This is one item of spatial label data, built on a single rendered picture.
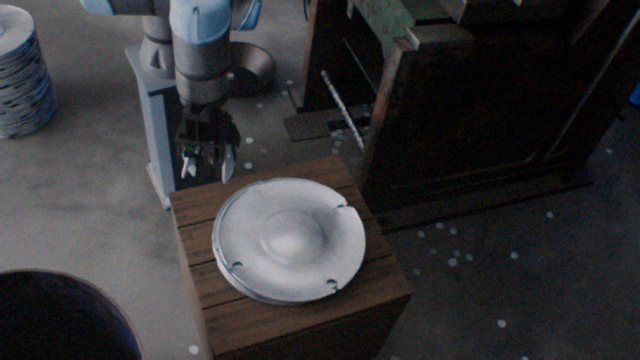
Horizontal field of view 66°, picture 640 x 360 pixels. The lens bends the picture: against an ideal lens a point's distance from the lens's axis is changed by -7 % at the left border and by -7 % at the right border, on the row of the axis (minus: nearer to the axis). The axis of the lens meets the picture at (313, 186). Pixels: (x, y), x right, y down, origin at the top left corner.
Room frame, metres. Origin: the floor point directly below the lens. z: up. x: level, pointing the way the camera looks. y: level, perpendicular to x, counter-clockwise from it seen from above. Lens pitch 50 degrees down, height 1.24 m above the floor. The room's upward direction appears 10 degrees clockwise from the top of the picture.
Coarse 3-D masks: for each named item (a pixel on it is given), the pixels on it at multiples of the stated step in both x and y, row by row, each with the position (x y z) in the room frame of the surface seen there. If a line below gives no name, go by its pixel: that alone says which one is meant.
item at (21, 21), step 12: (0, 12) 1.25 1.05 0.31; (12, 12) 1.25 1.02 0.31; (24, 12) 1.26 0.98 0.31; (0, 24) 1.18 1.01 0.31; (12, 24) 1.20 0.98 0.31; (24, 24) 1.20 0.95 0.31; (0, 36) 1.13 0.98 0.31; (12, 36) 1.14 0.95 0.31; (24, 36) 1.15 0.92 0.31; (0, 48) 1.08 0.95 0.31; (12, 48) 1.09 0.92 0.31
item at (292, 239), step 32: (288, 192) 0.69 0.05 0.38; (320, 192) 0.71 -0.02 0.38; (224, 224) 0.58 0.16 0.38; (256, 224) 0.60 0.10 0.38; (288, 224) 0.61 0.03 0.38; (320, 224) 0.62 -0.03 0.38; (352, 224) 0.64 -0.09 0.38; (224, 256) 0.51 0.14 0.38; (256, 256) 0.52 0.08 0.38; (288, 256) 0.53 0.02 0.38; (320, 256) 0.55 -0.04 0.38; (352, 256) 0.56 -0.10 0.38; (256, 288) 0.46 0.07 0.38; (288, 288) 0.47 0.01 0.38; (320, 288) 0.48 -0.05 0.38
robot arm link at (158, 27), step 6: (144, 18) 0.93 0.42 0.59; (150, 18) 0.92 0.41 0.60; (156, 18) 0.91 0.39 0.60; (162, 18) 0.91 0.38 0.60; (168, 18) 0.91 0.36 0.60; (144, 24) 0.93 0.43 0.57; (150, 24) 0.92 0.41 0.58; (156, 24) 0.91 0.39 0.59; (162, 24) 0.91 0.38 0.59; (168, 24) 0.92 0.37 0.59; (144, 30) 0.93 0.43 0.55; (150, 30) 0.92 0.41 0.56; (156, 30) 0.91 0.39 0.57; (162, 30) 0.91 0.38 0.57; (168, 30) 0.91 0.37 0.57; (156, 36) 0.91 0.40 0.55; (162, 36) 0.91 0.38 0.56; (168, 36) 0.91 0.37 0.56
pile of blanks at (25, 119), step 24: (24, 48) 1.11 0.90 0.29; (0, 72) 1.03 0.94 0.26; (24, 72) 1.08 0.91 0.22; (48, 72) 1.22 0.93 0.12; (0, 96) 1.02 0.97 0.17; (24, 96) 1.06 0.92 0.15; (48, 96) 1.14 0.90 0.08; (0, 120) 1.00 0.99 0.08; (24, 120) 1.04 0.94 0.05; (48, 120) 1.10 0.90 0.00
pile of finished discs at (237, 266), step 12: (240, 192) 0.67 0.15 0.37; (252, 192) 0.68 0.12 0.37; (228, 204) 0.64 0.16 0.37; (216, 228) 0.57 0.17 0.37; (216, 240) 0.55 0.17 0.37; (216, 252) 0.52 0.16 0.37; (240, 264) 0.50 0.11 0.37; (228, 276) 0.48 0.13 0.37; (240, 288) 0.46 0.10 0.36; (336, 288) 0.50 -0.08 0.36; (264, 300) 0.44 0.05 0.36; (276, 300) 0.44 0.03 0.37
